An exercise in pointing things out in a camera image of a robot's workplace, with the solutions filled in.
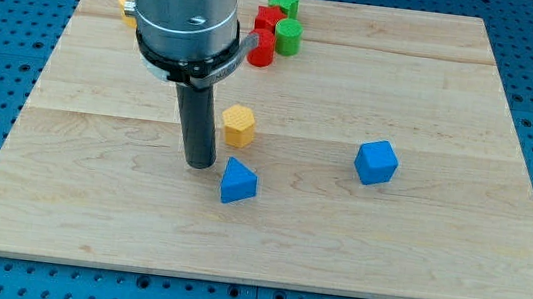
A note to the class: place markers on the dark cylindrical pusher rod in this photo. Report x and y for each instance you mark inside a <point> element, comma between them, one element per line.
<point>196,109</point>

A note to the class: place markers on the yellow hexagon block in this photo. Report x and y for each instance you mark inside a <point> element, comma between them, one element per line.
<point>239,126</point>

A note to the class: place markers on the yellow block behind arm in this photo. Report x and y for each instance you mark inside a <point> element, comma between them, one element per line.
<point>126,8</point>

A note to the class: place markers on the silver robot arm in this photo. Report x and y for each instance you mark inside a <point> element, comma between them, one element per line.
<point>194,44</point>

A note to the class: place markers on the red cylinder block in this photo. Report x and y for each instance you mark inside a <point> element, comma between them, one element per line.
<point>262,55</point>

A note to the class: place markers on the blue triangle block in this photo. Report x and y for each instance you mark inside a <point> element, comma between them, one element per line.
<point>238,182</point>

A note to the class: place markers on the red star block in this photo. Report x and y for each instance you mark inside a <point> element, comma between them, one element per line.
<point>268,17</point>

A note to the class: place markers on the green cylinder block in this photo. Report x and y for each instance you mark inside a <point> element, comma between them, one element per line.
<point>288,33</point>

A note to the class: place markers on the green star block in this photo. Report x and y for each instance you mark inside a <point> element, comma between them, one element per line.
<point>288,7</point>

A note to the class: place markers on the blue cube block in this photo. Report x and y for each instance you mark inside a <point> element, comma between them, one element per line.
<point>376,162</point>

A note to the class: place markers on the metal hose clamp band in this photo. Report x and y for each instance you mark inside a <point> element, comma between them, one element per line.
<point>199,74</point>

